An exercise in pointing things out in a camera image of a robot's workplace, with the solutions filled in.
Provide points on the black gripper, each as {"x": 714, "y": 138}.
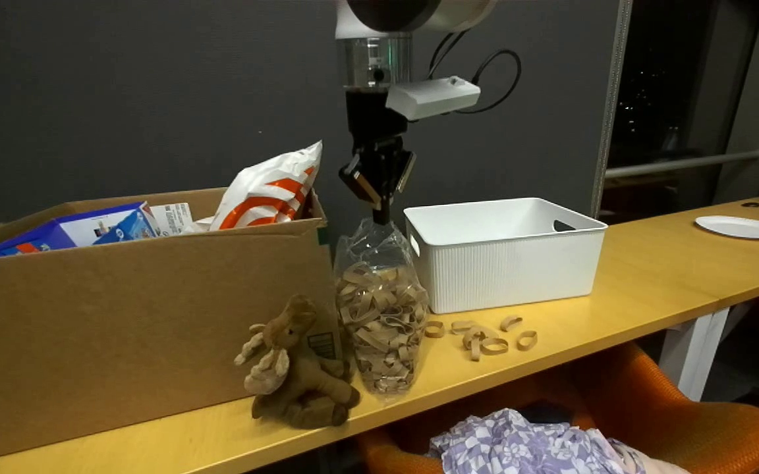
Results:
{"x": 371, "y": 119}

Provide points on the clear bag of rubber bands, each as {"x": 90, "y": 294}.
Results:
{"x": 380, "y": 325}

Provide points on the white plastic storage container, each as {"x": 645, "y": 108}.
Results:
{"x": 507, "y": 258}

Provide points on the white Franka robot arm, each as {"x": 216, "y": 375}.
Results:
{"x": 396, "y": 23}

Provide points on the tan rubber band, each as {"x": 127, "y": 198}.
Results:
{"x": 509, "y": 321}
{"x": 473, "y": 347}
{"x": 462, "y": 327}
{"x": 434, "y": 331}
{"x": 528, "y": 341}
{"x": 494, "y": 347}

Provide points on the white orange plastic bag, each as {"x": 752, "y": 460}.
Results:
{"x": 271, "y": 198}

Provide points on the small white carton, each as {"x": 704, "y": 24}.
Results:
{"x": 173, "y": 216}

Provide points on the brown plush moose toy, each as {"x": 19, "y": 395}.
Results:
{"x": 301, "y": 378}

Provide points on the purple floral cloth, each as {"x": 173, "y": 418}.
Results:
{"x": 521, "y": 448}

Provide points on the brown cardboard box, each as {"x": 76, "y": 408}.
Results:
{"x": 117, "y": 333}

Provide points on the blue printed carton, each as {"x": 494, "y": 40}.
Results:
{"x": 54, "y": 232}

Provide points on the white table leg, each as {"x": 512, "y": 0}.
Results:
{"x": 693, "y": 350}

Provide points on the white plate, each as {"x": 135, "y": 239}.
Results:
{"x": 745, "y": 227}

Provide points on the orange chair with clothes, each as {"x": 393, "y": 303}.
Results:
{"x": 679, "y": 404}

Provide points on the peach cloth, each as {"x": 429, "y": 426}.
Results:
{"x": 658, "y": 460}

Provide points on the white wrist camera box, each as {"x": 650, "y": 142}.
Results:
{"x": 434, "y": 96}

